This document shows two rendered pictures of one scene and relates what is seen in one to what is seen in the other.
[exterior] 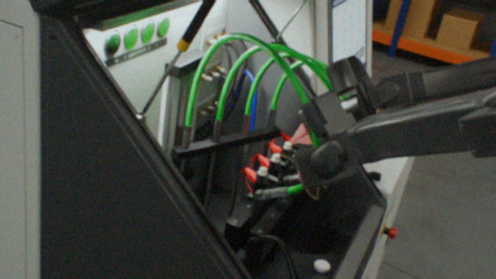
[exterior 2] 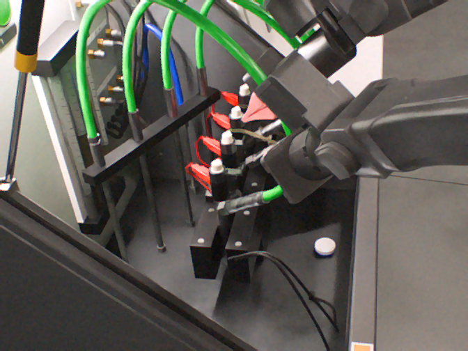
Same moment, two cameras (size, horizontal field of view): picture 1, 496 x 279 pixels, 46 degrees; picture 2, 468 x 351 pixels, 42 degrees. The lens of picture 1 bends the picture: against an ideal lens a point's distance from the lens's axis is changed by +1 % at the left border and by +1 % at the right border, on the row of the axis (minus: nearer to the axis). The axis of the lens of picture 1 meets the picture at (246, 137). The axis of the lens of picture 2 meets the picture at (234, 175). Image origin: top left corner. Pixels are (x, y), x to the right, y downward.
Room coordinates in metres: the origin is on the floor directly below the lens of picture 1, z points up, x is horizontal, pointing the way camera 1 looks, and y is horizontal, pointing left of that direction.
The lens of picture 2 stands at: (0.35, 0.00, 1.69)
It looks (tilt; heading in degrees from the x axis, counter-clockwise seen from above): 37 degrees down; 355
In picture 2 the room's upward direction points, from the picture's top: 6 degrees counter-clockwise
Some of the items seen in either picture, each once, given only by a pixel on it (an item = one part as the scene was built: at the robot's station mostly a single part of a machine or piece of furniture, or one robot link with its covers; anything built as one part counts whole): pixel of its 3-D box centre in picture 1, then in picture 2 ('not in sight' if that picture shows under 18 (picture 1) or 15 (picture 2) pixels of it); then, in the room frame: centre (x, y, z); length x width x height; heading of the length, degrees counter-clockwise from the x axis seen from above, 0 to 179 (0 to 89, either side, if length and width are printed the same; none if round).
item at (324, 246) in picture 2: (322, 266); (324, 246); (1.19, -0.24, 0.84); 0.04 x 0.04 x 0.01
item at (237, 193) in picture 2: (259, 213); (229, 218); (1.13, -0.06, 1.00); 0.05 x 0.03 x 0.21; 70
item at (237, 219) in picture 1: (267, 221); (240, 214); (1.25, -0.09, 0.91); 0.34 x 0.10 x 0.15; 160
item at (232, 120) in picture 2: (284, 184); (246, 162); (1.28, -0.11, 1.00); 0.05 x 0.03 x 0.21; 70
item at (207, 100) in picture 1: (214, 73); (104, 42); (1.45, 0.11, 1.20); 0.13 x 0.03 x 0.31; 160
